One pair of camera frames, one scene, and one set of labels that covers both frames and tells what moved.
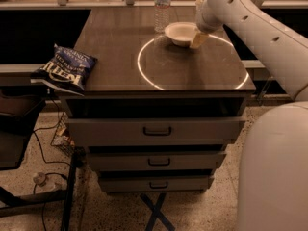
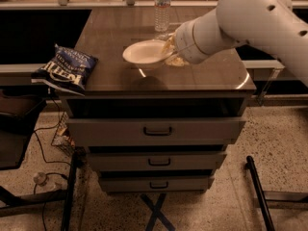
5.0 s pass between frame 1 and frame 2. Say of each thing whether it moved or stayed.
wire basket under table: stayed
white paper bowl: moved
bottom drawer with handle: stayed
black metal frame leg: stayed
